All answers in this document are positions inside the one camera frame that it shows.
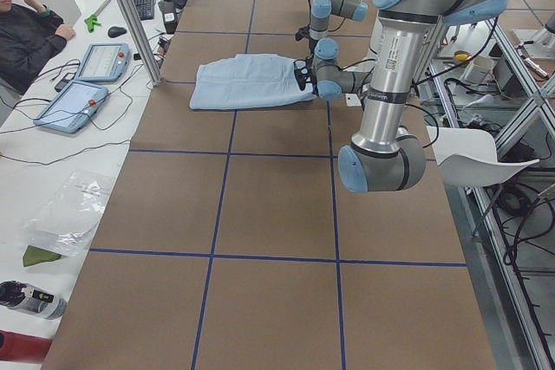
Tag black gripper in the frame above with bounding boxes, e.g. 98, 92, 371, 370
303, 55, 318, 95
308, 38, 318, 58

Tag light blue button-up shirt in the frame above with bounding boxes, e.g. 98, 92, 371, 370
189, 54, 315, 110

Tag white box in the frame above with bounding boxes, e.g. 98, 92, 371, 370
461, 55, 496, 85

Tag white plastic chair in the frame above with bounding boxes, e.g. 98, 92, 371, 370
427, 126, 539, 187

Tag black computer mouse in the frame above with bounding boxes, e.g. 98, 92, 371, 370
108, 26, 127, 38

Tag upper blue teach pendant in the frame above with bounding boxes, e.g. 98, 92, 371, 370
75, 43, 129, 82

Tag blue teach pendant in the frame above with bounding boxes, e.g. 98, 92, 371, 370
33, 81, 108, 133
75, 43, 129, 82

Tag green plastic clamp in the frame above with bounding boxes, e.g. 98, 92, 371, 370
84, 14, 101, 33

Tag lower blue teach pendant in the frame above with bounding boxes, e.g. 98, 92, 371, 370
33, 81, 108, 133

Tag person in black jacket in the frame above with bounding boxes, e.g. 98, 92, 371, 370
1, 0, 75, 94

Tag clear plastic bag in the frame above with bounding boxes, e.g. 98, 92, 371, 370
23, 170, 115, 256

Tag olive green cloth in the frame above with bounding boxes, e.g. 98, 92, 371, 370
23, 245, 62, 268

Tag grey black bottle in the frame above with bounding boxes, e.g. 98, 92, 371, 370
1, 281, 67, 320

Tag red object at edge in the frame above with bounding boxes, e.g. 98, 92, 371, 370
0, 330, 53, 364

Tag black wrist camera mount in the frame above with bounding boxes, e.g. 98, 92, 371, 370
293, 59, 306, 91
295, 26, 310, 42

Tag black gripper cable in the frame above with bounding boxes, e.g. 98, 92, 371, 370
337, 14, 500, 146

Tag aluminium frame post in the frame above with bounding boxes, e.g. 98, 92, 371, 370
116, 0, 162, 87

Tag aluminium frame rail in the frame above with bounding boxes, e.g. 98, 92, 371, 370
419, 10, 554, 369

